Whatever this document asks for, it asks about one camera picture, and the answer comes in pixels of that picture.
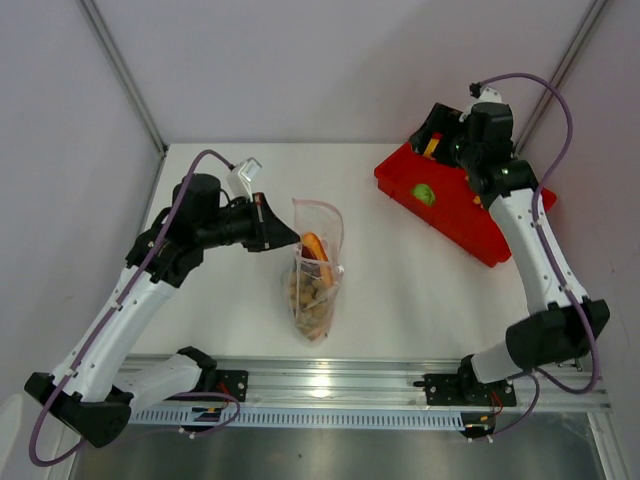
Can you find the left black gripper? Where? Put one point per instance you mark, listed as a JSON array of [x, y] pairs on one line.
[[268, 231]]

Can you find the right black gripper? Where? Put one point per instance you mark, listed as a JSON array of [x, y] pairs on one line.
[[440, 120]]

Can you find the yellow potato toy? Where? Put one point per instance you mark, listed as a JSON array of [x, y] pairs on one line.
[[431, 147]]

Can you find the red brown meat slice toy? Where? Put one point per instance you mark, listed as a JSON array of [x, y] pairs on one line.
[[313, 249]]

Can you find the clear pink zip top bag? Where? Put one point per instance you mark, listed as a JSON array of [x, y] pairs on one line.
[[326, 221]]

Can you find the green vegetable toy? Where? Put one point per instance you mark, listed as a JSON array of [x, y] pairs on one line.
[[425, 194]]

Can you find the brown longan bunch toy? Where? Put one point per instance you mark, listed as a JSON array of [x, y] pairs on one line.
[[311, 303]]

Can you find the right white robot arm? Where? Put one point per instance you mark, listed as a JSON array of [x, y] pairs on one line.
[[563, 321]]

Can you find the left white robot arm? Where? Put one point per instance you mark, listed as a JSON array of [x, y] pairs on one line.
[[85, 392]]

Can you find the red plastic tray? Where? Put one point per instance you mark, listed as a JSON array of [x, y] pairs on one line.
[[454, 214]]

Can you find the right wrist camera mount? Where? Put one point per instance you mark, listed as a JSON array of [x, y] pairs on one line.
[[480, 94]]

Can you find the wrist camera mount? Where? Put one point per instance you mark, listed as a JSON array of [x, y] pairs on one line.
[[480, 94], [241, 176]]

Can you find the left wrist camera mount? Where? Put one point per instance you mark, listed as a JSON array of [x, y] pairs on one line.
[[241, 176]]

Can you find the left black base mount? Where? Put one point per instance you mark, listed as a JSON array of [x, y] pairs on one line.
[[220, 382]]

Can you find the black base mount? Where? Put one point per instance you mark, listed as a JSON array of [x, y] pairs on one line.
[[220, 382], [461, 390]]

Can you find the aluminium frame rail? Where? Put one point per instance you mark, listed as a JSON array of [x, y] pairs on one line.
[[377, 384]]

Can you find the right corner aluminium post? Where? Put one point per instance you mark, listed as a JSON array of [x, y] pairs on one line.
[[586, 29]]

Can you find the corner aluminium post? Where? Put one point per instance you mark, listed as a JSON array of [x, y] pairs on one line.
[[586, 29], [111, 51]]

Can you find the white slotted cable duct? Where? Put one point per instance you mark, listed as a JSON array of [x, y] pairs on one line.
[[267, 417]]

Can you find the left corner aluminium post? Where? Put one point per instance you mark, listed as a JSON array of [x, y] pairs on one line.
[[111, 51]]

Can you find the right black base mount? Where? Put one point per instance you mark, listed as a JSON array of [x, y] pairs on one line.
[[461, 390]]

